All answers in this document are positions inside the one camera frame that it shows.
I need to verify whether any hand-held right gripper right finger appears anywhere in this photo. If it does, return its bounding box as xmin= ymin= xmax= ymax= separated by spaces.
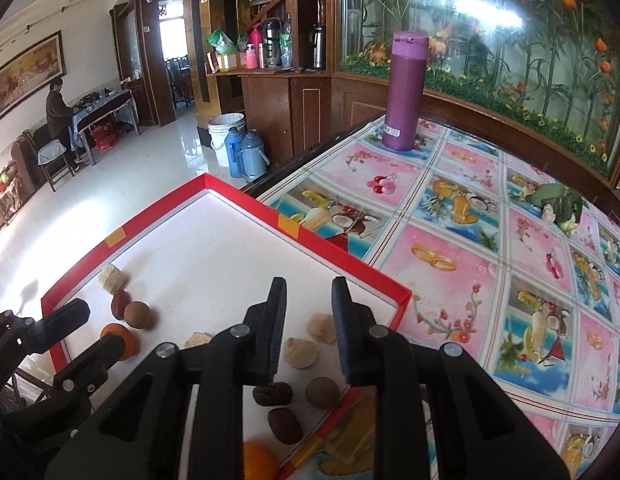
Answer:
xmin=331 ymin=276 xmax=576 ymax=480

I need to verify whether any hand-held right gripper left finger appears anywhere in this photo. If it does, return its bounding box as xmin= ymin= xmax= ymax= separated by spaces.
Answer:
xmin=42 ymin=276 xmax=291 ymax=480

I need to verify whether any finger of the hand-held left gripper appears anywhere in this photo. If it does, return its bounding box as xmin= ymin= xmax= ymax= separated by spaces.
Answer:
xmin=54 ymin=335 xmax=125 ymax=401
xmin=24 ymin=299 xmax=90 ymax=353

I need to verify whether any orange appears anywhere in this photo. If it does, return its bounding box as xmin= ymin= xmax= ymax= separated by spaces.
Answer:
xmin=100 ymin=323 xmax=139 ymax=362
xmin=243 ymin=441 xmax=281 ymax=480

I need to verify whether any red date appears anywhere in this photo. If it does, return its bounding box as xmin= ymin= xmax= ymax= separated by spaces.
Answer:
xmin=111 ymin=289 xmax=131 ymax=321
xmin=267 ymin=407 xmax=304 ymax=445

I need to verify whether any dark dried date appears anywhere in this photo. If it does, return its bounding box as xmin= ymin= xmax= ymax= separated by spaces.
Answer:
xmin=253 ymin=382 xmax=293 ymax=406

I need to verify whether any pale ribbed chunk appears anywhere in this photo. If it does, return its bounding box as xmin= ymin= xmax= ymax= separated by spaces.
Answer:
xmin=98 ymin=265 xmax=128 ymax=292

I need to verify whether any brown longan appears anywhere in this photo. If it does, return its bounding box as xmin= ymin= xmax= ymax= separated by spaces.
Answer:
xmin=124 ymin=301 xmax=159 ymax=331
xmin=306 ymin=377 xmax=341 ymax=409

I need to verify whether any red box with white inside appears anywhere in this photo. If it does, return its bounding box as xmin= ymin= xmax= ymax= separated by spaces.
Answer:
xmin=40 ymin=172 xmax=413 ymax=480

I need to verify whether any fruit print tablecloth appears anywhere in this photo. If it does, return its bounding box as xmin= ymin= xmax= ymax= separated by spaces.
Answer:
xmin=260 ymin=112 xmax=620 ymax=480

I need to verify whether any folding chair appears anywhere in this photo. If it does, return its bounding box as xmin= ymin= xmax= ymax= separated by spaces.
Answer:
xmin=27 ymin=127 xmax=75 ymax=192

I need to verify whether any grey blue thermos jug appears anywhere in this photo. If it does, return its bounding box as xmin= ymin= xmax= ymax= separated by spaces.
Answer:
xmin=238 ymin=130 xmax=271 ymax=182

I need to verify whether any red bag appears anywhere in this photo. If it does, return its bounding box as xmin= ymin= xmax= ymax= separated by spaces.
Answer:
xmin=90 ymin=125 xmax=118 ymax=151

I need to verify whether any white plastic bucket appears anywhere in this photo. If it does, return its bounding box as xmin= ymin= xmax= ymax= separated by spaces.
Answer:
xmin=208 ymin=114 xmax=247 ymax=168

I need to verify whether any table with blue cloth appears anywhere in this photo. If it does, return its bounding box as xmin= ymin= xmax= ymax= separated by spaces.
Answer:
xmin=72 ymin=89 xmax=139 ymax=166

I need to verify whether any purple thermos bottle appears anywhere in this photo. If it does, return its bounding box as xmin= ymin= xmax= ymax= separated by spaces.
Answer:
xmin=381 ymin=31 xmax=429 ymax=152

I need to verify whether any green leafy vegetable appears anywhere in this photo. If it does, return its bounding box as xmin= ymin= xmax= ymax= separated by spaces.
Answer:
xmin=530 ymin=182 xmax=583 ymax=221

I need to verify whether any steel thermos flask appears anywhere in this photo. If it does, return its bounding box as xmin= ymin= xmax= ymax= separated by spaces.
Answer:
xmin=310 ymin=23 xmax=327 ymax=70

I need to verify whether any clear plastic bottle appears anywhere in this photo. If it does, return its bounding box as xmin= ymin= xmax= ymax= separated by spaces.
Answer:
xmin=280 ymin=14 xmax=294 ymax=68

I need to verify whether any black thermos flask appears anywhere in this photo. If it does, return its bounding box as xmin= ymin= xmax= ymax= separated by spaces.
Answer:
xmin=261 ymin=17 xmax=282 ymax=68

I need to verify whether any green bag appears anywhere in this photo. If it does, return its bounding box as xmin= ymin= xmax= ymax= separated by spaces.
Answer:
xmin=206 ymin=29 xmax=239 ymax=56

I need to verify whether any glass case with artificial plants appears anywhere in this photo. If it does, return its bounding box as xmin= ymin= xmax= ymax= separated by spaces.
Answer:
xmin=337 ymin=0 xmax=620 ymax=176

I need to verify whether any framed wall painting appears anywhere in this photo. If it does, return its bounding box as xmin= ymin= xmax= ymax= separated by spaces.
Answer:
xmin=0 ymin=30 xmax=66 ymax=128

